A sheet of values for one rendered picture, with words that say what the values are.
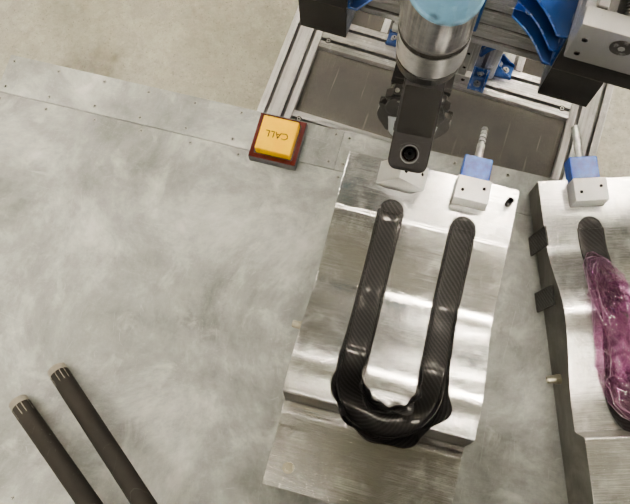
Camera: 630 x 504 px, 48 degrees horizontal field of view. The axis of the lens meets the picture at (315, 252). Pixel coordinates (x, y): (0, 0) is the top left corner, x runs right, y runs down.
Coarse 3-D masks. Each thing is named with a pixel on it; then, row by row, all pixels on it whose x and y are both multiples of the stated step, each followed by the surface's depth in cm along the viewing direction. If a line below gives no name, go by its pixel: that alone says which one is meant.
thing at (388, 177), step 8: (384, 168) 105; (392, 168) 104; (384, 176) 105; (392, 176) 103; (400, 176) 102; (408, 176) 102; (416, 176) 103; (424, 176) 104; (384, 184) 105; (392, 184) 105; (400, 184) 104; (408, 184) 103; (416, 184) 103; (424, 184) 104; (408, 192) 106
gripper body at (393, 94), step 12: (396, 60) 77; (396, 72) 83; (408, 72) 76; (396, 84) 83; (420, 84) 77; (432, 84) 76; (396, 96) 82; (444, 96) 82; (396, 108) 84; (444, 108) 82
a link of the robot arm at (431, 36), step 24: (408, 0) 65; (432, 0) 62; (456, 0) 62; (480, 0) 64; (408, 24) 68; (432, 24) 65; (456, 24) 65; (408, 48) 71; (432, 48) 69; (456, 48) 70
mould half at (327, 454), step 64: (384, 192) 106; (448, 192) 106; (512, 192) 105; (320, 320) 99; (384, 320) 100; (320, 384) 95; (384, 384) 94; (320, 448) 100; (384, 448) 99; (448, 448) 99
